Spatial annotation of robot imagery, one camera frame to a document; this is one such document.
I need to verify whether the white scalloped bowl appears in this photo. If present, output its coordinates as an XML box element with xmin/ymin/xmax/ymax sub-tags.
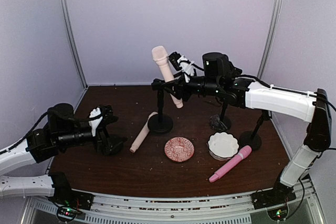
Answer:
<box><xmin>207</xmin><ymin>132</ymin><xmax>239</xmax><ymax>161</ymax></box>

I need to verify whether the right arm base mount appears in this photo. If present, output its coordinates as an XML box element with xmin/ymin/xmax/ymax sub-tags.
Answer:
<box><xmin>251</xmin><ymin>189</ymin><xmax>296</xmax><ymax>221</ymax></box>

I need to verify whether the cream microphone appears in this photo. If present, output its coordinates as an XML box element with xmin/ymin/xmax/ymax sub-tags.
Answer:
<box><xmin>151</xmin><ymin>45</ymin><xmax>184</xmax><ymax>109</ymax></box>
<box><xmin>129</xmin><ymin>112</ymin><xmax>157</xmax><ymax>153</ymax></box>

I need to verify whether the right aluminium frame post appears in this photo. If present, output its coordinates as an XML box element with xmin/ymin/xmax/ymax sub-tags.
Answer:
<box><xmin>257</xmin><ymin>0</ymin><xmax>283</xmax><ymax>79</ymax></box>

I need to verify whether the front aluminium rail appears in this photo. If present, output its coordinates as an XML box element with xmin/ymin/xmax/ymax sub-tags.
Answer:
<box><xmin>26</xmin><ymin>179</ymin><xmax>320</xmax><ymax>224</ymax></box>

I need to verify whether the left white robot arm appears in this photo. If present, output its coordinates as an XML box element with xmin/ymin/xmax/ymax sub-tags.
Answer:
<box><xmin>1</xmin><ymin>103</ymin><xmax>127</xmax><ymax>201</ymax></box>

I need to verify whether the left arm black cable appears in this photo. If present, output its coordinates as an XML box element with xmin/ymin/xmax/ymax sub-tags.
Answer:
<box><xmin>0</xmin><ymin>111</ymin><xmax>92</xmax><ymax>154</ymax></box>

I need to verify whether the black crumpled object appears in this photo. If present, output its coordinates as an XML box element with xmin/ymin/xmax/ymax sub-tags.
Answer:
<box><xmin>209</xmin><ymin>114</ymin><xmax>227</xmax><ymax>132</ymax></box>

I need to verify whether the pink microphone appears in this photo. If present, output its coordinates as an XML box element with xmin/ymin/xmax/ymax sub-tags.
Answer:
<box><xmin>208</xmin><ymin>145</ymin><xmax>252</xmax><ymax>183</ymax></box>

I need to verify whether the red patterned dish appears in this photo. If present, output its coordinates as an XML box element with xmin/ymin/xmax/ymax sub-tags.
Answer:
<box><xmin>164</xmin><ymin>137</ymin><xmax>195</xmax><ymax>163</ymax></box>

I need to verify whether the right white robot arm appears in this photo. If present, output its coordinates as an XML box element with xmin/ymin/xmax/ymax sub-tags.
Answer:
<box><xmin>152</xmin><ymin>46</ymin><xmax>333</xmax><ymax>188</ymax></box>

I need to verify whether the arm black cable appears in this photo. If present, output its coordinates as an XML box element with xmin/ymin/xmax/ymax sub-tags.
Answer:
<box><xmin>0</xmin><ymin>111</ymin><xmax>92</xmax><ymax>154</ymax></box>
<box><xmin>191</xmin><ymin>63</ymin><xmax>336</xmax><ymax>109</ymax></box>

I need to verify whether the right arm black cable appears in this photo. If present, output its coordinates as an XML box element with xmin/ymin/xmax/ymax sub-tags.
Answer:
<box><xmin>191</xmin><ymin>63</ymin><xmax>336</xmax><ymax>109</ymax></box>

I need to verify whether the aluminium frame post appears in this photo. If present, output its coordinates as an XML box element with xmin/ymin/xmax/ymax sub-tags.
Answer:
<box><xmin>257</xmin><ymin>0</ymin><xmax>283</xmax><ymax>79</ymax></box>
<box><xmin>60</xmin><ymin>0</ymin><xmax>88</xmax><ymax>89</ymax></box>

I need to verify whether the left aluminium frame post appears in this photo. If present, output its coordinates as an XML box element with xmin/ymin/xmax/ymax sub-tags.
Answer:
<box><xmin>60</xmin><ymin>0</ymin><xmax>88</xmax><ymax>89</ymax></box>

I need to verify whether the black mic stand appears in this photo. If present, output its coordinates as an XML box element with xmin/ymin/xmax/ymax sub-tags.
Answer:
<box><xmin>148</xmin><ymin>79</ymin><xmax>173</xmax><ymax>134</ymax></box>
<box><xmin>216</xmin><ymin>60</ymin><xmax>242</xmax><ymax>131</ymax></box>
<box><xmin>238</xmin><ymin>110</ymin><xmax>271</xmax><ymax>151</ymax></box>
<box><xmin>101</xmin><ymin>134</ymin><xmax>127</xmax><ymax>156</ymax></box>

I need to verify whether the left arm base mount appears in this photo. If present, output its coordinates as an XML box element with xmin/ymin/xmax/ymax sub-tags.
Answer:
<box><xmin>46</xmin><ymin>190</ymin><xmax>94</xmax><ymax>223</ymax></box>

